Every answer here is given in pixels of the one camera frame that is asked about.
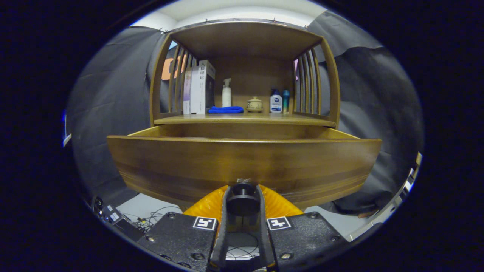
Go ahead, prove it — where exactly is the white lotion bottle blue cap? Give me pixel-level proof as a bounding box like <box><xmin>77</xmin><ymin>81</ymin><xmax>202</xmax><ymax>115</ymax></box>
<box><xmin>270</xmin><ymin>89</ymin><xmax>283</xmax><ymax>113</ymax></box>

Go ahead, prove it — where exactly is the beige lidded teacup with saucer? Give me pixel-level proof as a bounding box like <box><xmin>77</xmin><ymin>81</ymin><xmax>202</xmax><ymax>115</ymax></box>
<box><xmin>247</xmin><ymin>97</ymin><xmax>264</xmax><ymax>113</ymax></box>

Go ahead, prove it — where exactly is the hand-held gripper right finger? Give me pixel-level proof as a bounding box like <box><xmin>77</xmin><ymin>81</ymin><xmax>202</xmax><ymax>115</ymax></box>
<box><xmin>257</xmin><ymin>184</ymin><xmax>350</xmax><ymax>272</ymax></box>

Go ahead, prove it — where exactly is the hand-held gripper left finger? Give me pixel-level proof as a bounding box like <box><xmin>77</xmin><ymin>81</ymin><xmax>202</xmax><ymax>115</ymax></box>
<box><xmin>137</xmin><ymin>185</ymin><xmax>231</xmax><ymax>272</ymax></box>

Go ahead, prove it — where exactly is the white book with portrait cover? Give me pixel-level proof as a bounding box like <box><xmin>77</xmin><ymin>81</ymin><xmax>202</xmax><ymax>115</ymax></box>
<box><xmin>197</xmin><ymin>60</ymin><xmax>216</xmax><ymax>114</ymax></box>

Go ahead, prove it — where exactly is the blue folded cloth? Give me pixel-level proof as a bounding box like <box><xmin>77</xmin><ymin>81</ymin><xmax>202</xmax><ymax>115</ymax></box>
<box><xmin>208</xmin><ymin>106</ymin><xmax>244</xmax><ymax>114</ymax></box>

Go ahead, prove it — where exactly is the black electronic box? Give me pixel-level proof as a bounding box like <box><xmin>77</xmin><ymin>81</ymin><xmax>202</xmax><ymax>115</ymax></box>
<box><xmin>95</xmin><ymin>196</ymin><xmax>145</xmax><ymax>242</ymax></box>

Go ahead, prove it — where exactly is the white pump bottle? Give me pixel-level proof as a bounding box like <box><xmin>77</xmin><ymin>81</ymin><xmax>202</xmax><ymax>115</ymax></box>
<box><xmin>222</xmin><ymin>78</ymin><xmax>232</xmax><ymax>107</ymax></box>

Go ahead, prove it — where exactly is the thin lilac book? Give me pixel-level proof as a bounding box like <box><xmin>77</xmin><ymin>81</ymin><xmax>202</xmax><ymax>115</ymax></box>
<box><xmin>183</xmin><ymin>67</ymin><xmax>192</xmax><ymax>115</ymax></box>

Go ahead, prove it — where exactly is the wooden cabinet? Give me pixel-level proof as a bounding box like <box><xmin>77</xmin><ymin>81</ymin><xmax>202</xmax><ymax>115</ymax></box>
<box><xmin>149</xmin><ymin>21</ymin><xmax>341</xmax><ymax>128</ymax></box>

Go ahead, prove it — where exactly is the thin white book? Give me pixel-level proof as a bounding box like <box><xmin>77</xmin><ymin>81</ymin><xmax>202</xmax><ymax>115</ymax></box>
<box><xmin>190</xmin><ymin>66</ymin><xmax>199</xmax><ymax>114</ymax></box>

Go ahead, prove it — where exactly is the wooden countertop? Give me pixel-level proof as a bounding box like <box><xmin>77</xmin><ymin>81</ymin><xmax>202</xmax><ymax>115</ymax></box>
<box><xmin>154</xmin><ymin>112</ymin><xmax>336</xmax><ymax>127</ymax></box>

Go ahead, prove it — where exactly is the wooden drawer with black knob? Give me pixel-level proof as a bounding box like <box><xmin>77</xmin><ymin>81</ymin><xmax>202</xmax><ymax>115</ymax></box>
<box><xmin>107</xmin><ymin>125</ymin><xmax>382</xmax><ymax>218</ymax></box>

